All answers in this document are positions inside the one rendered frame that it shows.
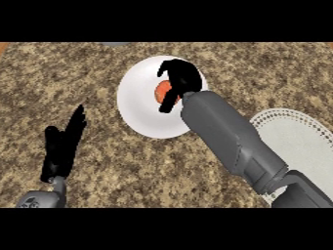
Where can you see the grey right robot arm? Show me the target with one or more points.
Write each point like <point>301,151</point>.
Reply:
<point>226,133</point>

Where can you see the grey object at edge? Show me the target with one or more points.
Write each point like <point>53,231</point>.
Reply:
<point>114,43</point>

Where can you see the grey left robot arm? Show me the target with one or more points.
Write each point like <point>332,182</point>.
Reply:
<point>46,198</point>

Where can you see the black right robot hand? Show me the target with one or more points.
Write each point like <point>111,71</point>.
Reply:
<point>182,78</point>

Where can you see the white plate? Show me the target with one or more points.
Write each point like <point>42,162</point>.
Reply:
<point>140,97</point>

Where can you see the white round lace placemat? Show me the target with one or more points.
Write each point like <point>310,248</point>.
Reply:
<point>303,146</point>

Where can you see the orange squash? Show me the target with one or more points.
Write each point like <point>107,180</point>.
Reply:
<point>163,91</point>

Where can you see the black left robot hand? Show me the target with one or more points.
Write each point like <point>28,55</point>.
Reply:
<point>64,143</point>

